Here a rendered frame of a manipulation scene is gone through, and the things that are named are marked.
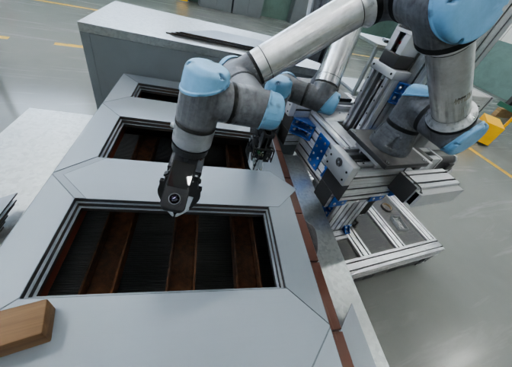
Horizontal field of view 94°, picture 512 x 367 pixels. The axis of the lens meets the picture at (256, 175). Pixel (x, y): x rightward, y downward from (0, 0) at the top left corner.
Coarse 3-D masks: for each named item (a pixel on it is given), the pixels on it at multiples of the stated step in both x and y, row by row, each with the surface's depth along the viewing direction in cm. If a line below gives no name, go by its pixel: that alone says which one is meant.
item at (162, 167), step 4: (160, 164) 83; (164, 164) 84; (160, 168) 82; (164, 168) 82; (156, 172) 80; (160, 172) 80; (164, 172) 81; (156, 176) 79; (160, 176) 79; (164, 176) 80; (156, 180) 77; (156, 184) 76; (152, 188) 75; (156, 188) 75; (152, 192) 74; (156, 192) 74; (152, 196) 72; (156, 196) 73; (152, 200) 71; (156, 200) 72; (160, 200) 72
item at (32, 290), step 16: (176, 96) 128; (144, 128) 102; (160, 128) 103; (112, 144) 89; (96, 160) 78; (64, 176) 71; (80, 208) 67; (96, 208) 68; (112, 208) 70; (128, 208) 71; (144, 208) 72; (160, 208) 73; (192, 208) 75; (208, 208) 76; (224, 208) 77; (240, 208) 79; (256, 208) 80; (64, 224) 62; (64, 240) 60; (272, 240) 72; (48, 256) 55; (272, 256) 70; (48, 272) 54; (32, 288) 50; (256, 288) 62; (272, 288) 62
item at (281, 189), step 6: (270, 174) 92; (276, 180) 90; (282, 180) 91; (276, 186) 88; (282, 186) 89; (276, 192) 86; (282, 192) 86; (288, 192) 87; (276, 198) 84; (282, 198) 84
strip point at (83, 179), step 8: (104, 160) 79; (80, 168) 74; (88, 168) 75; (96, 168) 76; (72, 176) 71; (80, 176) 72; (88, 176) 73; (96, 176) 73; (72, 184) 69; (80, 184) 70; (88, 184) 71; (80, 192) 68; (88, 192) 69
